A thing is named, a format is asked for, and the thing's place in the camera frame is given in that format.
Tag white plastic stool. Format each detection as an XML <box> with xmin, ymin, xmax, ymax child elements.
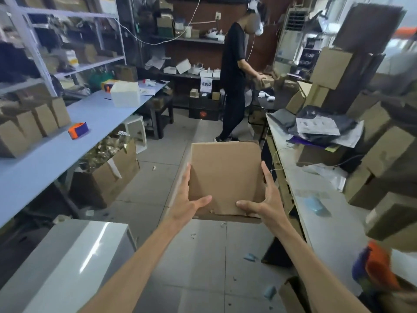
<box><xmin>121</xmin><ymin>115</ymin><xmax>148</xmax><ymax>155</ymax></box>

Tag dark green bag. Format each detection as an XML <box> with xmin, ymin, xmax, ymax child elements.
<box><xmin>88</xmin><ymin>70</ymin><xmax>114</xmax><ymax>92</ymax></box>

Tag grey metal shelving rack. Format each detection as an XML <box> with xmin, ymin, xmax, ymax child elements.
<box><xmin>0</xmin><ymin>0</ymin><xmax>128</xmax><ymax>95</ymax></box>

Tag white glossy cabinet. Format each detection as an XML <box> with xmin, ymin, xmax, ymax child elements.
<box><xmin>0</xmin><ymin>219</ymin><xmax>137</xmax><ymax>313</ymax></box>

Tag person's left hand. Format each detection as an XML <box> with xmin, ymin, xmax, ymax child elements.
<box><xmin>164</xmin><ymin>163</ymin><xmax>213</xmax><ymax>226</ymax></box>

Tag large scrap-filled cardboard box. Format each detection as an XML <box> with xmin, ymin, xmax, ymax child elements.
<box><xmin>69</xmin><ymin>133</ymin><xmax>141</xmax><ymax>210</ymax></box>

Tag pile of dark mailer bags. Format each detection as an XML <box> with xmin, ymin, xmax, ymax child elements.
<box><xmin>266</xmin><ymin>105</ymin><xmax>365</xmax><ymax>150</ymax></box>

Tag small cardboard box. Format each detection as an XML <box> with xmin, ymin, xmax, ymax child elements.
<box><xmin>258</xmin><ymin>72</ymin><xmax>277</xmax><ymax>89</ymax></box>

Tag dark wall shelving unit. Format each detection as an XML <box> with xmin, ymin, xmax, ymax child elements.
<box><xmin>138</xmin><ymin>0</ymin><xmax>228</xmax><ymax>110</ymax></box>

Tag person's right hand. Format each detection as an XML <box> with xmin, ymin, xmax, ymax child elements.
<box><xmin>235</xmin><ymin>160</ymin><xmax>295</xmax><ymax>234</ymax></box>

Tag plain brown cardboard box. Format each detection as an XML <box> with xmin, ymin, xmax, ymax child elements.
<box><xmin>162</xmin><ymin>141</ymin><xmax>266</xmax><ymax>224</ymax></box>

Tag black storage crate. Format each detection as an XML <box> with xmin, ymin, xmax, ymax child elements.
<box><xmin>188</xmin><ymin>94</ymin><xmax>226</xmax><ymax>122</ymax></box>

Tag light blue packet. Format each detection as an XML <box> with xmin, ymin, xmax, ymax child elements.
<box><xmin>300</xmin><ymin>195</ymin><xmax>332</xmax><ymax>217</ymax></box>

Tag white floor air conditioner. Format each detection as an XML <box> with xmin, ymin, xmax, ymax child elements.
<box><xmin>273</xmin><ymin>7</ymin><xmax>311</xmax><ymax>76</ymax></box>

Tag dark low bench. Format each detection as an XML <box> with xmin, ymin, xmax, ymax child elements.
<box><xmin>142</xmin><ymin>93</ymin><xmax>175</xmax><ymax>140</ymax></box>

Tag person's right forearm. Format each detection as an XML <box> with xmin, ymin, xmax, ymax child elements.
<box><xmin>276</xmin><ymin>221</ymin><xmax>372</xmax><ymax>313</ymax></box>

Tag low floor cardboard box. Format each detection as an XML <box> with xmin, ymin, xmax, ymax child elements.
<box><xmin>278</xmin><ymin>275</ymin><xmax>314</xmax><ymax>313</ymax></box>

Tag stack of brown cardboard boxes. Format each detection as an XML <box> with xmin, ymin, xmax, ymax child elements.
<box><xmin>286</xmin><ymin>2</ymin><xmax>417</xmax><ymax>252</ymax></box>

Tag white printed paper sheet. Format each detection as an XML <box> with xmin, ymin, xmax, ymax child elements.
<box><xmin>295</xmin><ymin>113</ymin><xmax>342</xmax><ymax>137</ymax></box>

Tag orange blue tape dispenser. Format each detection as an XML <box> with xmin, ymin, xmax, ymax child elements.
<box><xmin>351</xmin><ymin>240</ymin><xmax>404</xmax><ymax>293</ymax></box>
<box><xmin>67</xmin><ymin>121</ymin><xmax>90</xmax><ymax>140</ymax></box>

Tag white rectangular foam box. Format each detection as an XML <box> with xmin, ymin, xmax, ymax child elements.
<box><xmin>109</xmin><ymin>80</ymin><xmax>142</xmax><ymax>109</ymax></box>

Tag person's left forearm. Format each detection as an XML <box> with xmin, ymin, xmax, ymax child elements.
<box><xmin>79</xmin><ymin>220</ymin><xmax>183</xmax><ymax>313</ymax></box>

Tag long white wall cable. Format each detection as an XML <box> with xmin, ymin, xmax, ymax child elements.
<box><xmin>114</xmin><ymin>0</ymin><xmax>203</xmax><ymax>47</ymax></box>

